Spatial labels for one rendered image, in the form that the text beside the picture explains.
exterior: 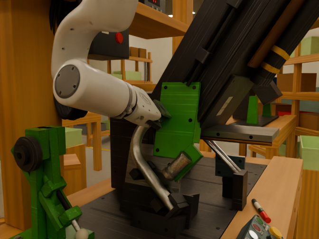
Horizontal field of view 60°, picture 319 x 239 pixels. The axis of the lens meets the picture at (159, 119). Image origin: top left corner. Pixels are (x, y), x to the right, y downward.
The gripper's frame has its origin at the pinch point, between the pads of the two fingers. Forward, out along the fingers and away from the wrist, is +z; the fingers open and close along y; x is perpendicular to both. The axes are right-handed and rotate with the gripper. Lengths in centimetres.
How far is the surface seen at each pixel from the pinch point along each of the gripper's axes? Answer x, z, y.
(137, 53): 105, 502, 426
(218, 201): 7.5, 23.8, -25.7
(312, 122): -59, 324, 10
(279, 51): -35.8, 18.8, -3.3
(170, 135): 1.0, 2.7, -6.7
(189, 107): -7.7, 2.7, -4.4
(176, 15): -22, 64, 70
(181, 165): 2.3, -0.5, -15.8
